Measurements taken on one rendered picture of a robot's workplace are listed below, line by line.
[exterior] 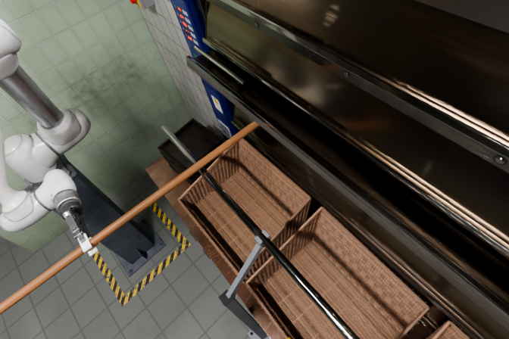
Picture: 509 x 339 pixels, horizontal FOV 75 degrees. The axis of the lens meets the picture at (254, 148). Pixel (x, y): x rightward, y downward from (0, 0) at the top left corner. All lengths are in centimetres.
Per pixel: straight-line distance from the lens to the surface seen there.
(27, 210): 156
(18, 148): 179
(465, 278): 88
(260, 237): 115
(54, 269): 139
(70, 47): 226
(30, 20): 217
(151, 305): 253
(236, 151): 188
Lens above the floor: 223
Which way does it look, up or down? 52 degrees down
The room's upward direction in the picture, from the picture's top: 16 degrees counter-clockwise
